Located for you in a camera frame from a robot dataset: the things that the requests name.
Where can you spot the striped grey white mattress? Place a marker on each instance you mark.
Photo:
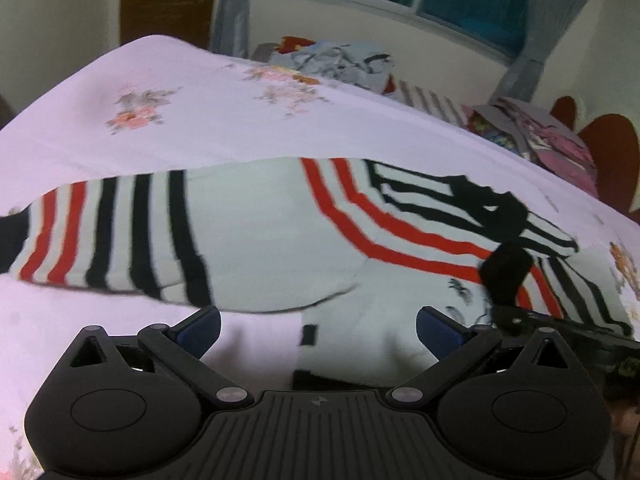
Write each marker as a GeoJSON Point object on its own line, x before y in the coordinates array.
{"type": "Point", "coordinates": [428, 102]}

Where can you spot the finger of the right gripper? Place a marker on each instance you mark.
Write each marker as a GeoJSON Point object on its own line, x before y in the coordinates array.
{"type": "Point", "coordinates": [502, 274]}

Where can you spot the striped knitted child sweater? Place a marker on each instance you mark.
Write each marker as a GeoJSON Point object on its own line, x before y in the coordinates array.
{"type": "Point", "coordinates": [358, 247]}

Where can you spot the left grey curtain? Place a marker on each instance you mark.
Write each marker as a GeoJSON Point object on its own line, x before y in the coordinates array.
{"type": "Point", "coordinates": [231, 30]}

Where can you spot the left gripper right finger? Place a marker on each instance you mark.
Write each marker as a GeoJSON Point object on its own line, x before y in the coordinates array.
{"type": "Point", "coordinates": [458, 350]}

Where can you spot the pink floral bed sheet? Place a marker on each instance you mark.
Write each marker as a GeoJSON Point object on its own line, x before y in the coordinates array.
{"type": "Point", "coordinates": [159, 104]}

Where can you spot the grey curtain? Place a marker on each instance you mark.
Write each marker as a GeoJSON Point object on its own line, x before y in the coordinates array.
{"type": "Point", "coordinates": [231, 30]}
{"type": "Point", "coordinates": [546, 23]}

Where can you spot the red white headboard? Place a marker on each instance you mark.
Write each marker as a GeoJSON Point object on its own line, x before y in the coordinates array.
{"type": "Point", "coordinates": [614, 146]}

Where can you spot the right grey curtain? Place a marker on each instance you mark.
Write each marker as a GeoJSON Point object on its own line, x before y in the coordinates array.
{"type": "Point", "coordinates": [546, 23]}

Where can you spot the pile of grey clothes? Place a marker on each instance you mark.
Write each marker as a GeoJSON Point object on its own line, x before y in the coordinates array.
{"type": "Point", "coordinates": [363, 64]}

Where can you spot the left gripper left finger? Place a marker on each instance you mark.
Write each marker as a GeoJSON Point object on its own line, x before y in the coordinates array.
{"type": "Point", "coordinates": [180, 348]}

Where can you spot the folded pink grey bedding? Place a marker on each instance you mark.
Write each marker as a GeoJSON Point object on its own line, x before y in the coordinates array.
{"type": "Point", "coordinates": [530, 132]}

